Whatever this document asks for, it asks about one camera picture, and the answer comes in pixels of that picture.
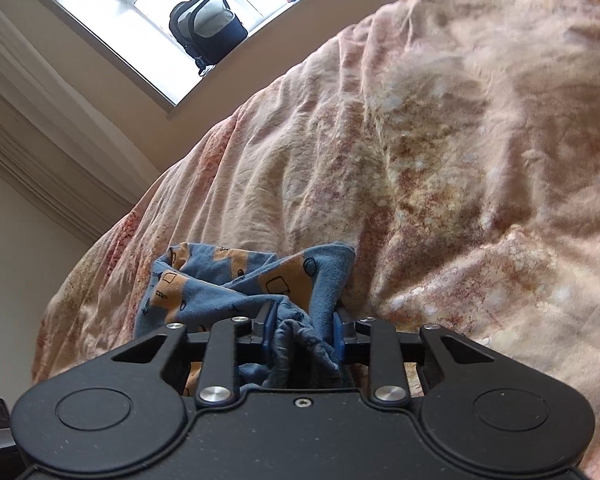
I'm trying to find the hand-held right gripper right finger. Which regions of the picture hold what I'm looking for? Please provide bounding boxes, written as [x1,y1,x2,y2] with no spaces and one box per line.
[331,311,497,406]

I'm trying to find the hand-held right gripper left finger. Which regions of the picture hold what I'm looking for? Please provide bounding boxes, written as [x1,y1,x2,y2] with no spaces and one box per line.
[111,303,277,407]

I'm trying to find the blue orange printed pants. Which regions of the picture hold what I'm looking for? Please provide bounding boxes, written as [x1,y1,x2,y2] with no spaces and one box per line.
[131,241,359,397]

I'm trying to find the floral pink bed blanket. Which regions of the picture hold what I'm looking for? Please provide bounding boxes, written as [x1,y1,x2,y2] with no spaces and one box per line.
[30,0,600,480]

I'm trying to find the beige curtain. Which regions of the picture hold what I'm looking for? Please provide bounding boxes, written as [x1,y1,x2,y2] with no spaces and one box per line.
[0,0,150,247]

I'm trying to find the grey navy backpack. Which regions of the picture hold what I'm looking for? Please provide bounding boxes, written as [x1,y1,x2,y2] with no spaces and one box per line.
[168,0,249,78]

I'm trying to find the white framed window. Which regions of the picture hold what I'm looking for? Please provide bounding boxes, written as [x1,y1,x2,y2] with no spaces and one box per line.
[11,0,377,112]

